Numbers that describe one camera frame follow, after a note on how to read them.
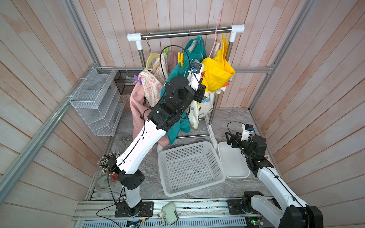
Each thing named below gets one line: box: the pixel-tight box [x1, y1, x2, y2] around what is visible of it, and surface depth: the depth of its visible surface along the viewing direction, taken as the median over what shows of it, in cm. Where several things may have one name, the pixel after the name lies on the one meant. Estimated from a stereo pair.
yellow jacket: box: [201, 33, 236, 93], surface depth 62 cm
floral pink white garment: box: [138, 53, 169, 108], surface depth 62 cm
